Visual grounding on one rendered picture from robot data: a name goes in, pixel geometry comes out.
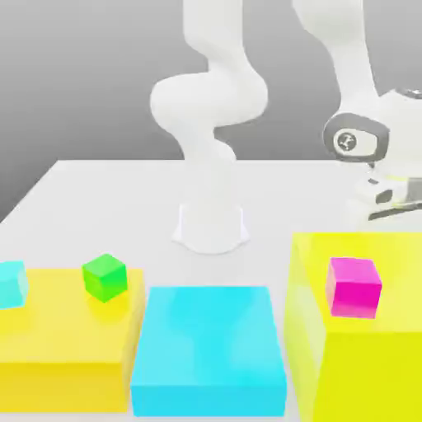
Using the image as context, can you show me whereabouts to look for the large golden yellow box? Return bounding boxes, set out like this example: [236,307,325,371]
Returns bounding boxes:
[0,267,147,414]

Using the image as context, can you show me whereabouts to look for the small green cube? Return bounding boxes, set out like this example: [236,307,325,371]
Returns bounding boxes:
[82,252,129,304]

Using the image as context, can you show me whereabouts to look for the large cyan box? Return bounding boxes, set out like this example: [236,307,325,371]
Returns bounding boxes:
[129,285,288,419]

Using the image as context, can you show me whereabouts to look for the small cyan cube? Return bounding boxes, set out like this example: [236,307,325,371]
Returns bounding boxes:
[0,260,30,311]

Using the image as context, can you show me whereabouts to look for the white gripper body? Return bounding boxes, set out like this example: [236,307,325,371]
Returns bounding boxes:
[351,200,422,234]

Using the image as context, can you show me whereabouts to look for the large lemon yellow box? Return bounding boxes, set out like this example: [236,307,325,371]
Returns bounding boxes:
[284,232,422,422]

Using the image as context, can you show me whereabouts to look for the small magenta cube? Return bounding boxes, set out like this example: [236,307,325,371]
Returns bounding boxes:
[326,256,383,320]

